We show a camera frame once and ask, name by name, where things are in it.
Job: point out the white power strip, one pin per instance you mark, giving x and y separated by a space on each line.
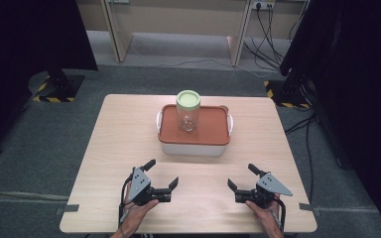
263 4

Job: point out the person's right hand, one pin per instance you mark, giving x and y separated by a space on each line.
267 219

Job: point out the white storage box orange lid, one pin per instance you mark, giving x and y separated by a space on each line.
211 127

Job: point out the black stand base hazard tape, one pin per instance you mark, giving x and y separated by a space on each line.
58 86
286 94

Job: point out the grey tape strip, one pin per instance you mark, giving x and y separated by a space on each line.
306 207
68 208

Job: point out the black curtain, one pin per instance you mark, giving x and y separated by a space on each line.
20 66
360 82

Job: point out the glass jar with green lid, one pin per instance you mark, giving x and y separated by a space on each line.
188 102

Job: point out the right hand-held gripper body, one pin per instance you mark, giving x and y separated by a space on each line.
271 183

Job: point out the light wooden desk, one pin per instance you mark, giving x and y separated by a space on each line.
117 33

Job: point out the person's left hand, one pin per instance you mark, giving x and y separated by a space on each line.
134 219

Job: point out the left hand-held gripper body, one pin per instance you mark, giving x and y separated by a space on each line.
139 185

